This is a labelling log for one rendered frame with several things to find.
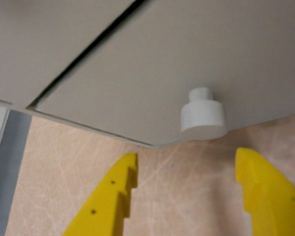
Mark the grey chest of drawers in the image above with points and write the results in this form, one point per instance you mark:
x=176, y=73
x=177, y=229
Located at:
x=94, y=21

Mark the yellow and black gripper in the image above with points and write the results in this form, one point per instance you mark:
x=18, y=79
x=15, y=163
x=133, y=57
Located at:
x=267, y=194

